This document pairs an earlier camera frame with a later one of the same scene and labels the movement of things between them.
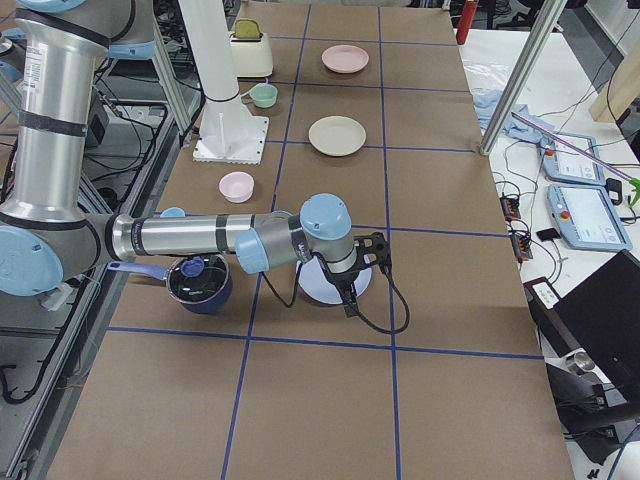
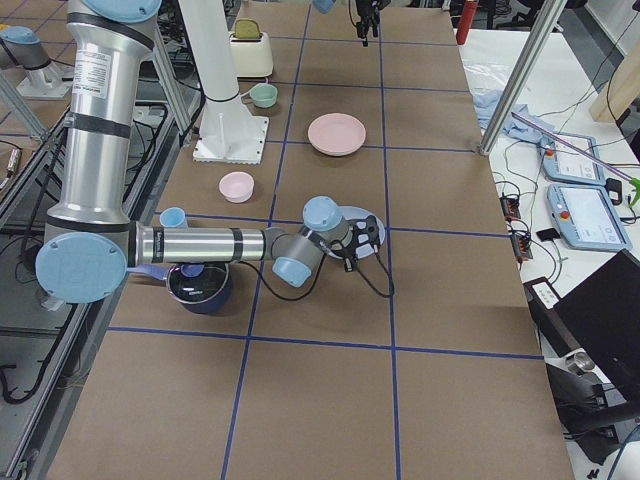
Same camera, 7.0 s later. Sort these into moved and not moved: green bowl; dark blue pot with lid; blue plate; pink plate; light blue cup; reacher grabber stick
Moved: blue plate; pink plate
Not moved: light blue cup; reacher grabber stick; green bowl; dark blue pot with lid
